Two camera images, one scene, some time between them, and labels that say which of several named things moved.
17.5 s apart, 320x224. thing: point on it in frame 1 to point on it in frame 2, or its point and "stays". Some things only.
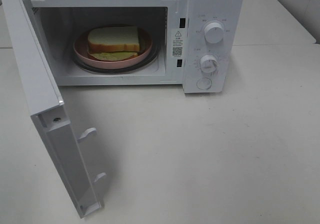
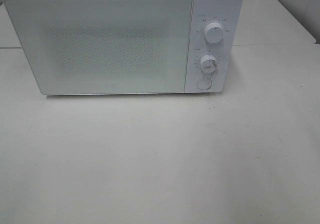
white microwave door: x=45 y=105 to x=105 y=45
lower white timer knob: x=208 y=63 stays
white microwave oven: x=189 y=34 stays
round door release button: x=204 y=83 stays
